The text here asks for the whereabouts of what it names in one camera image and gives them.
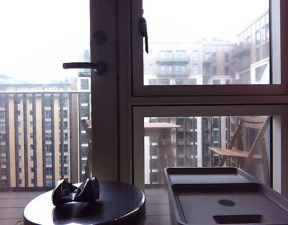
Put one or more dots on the black drink can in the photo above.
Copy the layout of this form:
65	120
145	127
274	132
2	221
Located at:
73	194

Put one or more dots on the grey hinged bin lid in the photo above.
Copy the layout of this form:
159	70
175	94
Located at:
205	206

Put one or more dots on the grey plastic recycling bin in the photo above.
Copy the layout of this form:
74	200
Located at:
205	175

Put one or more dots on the wooden balcony table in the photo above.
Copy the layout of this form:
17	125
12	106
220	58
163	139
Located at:
160	125

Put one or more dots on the glass balcony door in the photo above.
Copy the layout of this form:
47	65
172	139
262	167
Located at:
104	117

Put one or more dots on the dark metal door lever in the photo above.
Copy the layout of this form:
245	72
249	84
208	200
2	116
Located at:
80	65

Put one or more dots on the round door lock knob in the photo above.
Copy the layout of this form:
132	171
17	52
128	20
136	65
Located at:
99	37

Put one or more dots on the round black glossy disc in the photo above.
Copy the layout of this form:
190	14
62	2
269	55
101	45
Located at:
106	206

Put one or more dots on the dark slatted balcony railing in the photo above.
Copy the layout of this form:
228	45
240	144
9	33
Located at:
38	94

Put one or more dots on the fixed window pane frame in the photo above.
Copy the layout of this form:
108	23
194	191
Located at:
205	110

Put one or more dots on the openable window sash frame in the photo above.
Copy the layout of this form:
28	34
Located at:
205	90

